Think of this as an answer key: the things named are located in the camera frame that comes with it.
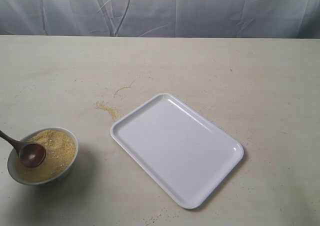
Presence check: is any brown wooden spoon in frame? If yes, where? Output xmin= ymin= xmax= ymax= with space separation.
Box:
xmin=0 ymin=131 xmax=47 ymax=168

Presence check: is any tan granular powder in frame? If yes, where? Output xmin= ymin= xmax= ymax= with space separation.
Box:
xmin=14 ymin=129 xmax=76 ymax=183

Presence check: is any spilled yellow grain pile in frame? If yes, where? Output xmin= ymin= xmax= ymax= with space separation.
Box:
xmin=95 ymin=101 xmax=120 ymax=121

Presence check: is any white rectangular plastic tray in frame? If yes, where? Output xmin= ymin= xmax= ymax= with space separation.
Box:
xmin=110 ymin=93 xmax=245 ymax=210

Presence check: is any white bowl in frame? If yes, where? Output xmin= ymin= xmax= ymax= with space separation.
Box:
xmin=7 ymin=127 xmax=79 ymax=186

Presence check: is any white wrinkled backdrop curtain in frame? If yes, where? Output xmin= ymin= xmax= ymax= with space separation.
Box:
xmin=0 ymin=0 xmax=320 ymax=39

